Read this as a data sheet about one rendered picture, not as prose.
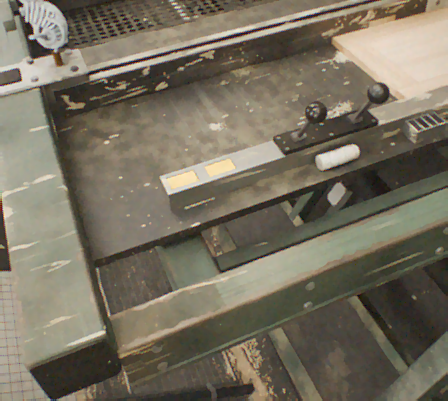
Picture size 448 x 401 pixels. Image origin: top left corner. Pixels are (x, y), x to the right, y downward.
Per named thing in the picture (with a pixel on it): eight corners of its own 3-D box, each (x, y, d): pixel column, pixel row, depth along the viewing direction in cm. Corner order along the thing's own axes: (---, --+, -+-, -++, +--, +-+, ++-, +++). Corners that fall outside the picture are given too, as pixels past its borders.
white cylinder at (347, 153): (322, 174, 91) (359, 161, 93) (323, 162, 89) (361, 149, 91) (314, 164, 93) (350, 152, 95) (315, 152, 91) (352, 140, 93)
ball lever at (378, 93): (364, 128, 95) (398, 94, 82) (347, 133, 94) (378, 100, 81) (356, 110, 96) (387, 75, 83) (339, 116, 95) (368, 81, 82)
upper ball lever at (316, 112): (309, 146, 92) (335, 114, 79) (291, 152, 91) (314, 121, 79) (301, 128, 93) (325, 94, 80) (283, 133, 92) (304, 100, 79)
